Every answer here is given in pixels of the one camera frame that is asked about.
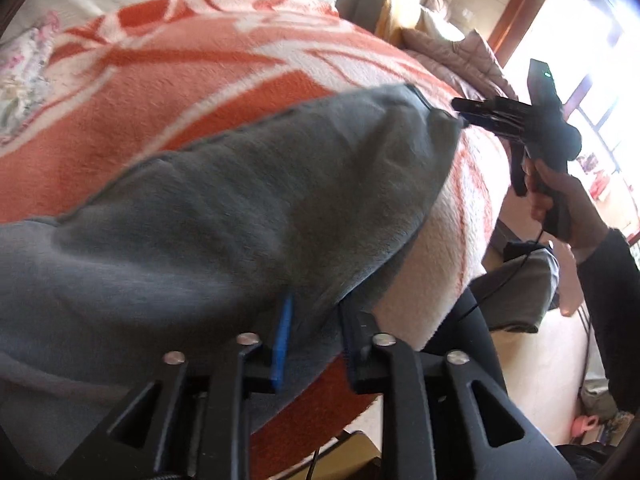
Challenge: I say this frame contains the grey fleece pants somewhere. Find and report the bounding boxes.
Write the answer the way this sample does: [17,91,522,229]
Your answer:
[1,84,460,474]

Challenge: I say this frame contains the dark right sleeve forearm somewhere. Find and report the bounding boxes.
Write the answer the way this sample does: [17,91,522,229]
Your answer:
[577,229,639,413]

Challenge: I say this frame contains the person's right hand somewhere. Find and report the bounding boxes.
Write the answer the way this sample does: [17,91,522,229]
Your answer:
[525,158,608,249]

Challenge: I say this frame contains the pink quilted jacket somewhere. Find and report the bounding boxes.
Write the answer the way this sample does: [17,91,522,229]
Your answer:
[402,28,518,101]

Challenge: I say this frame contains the orange white floral blanket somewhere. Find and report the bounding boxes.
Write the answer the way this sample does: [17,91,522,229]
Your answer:
[1,0,509,478]

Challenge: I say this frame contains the floral ruffled pillow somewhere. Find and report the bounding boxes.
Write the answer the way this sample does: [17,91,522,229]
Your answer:
[1,12,60,145]

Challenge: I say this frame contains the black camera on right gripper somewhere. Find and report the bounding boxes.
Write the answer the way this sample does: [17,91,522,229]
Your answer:
[527,58,563,118]

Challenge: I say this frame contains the thin black cable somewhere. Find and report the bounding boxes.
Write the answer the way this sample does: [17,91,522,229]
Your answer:
[454,228,547,326]

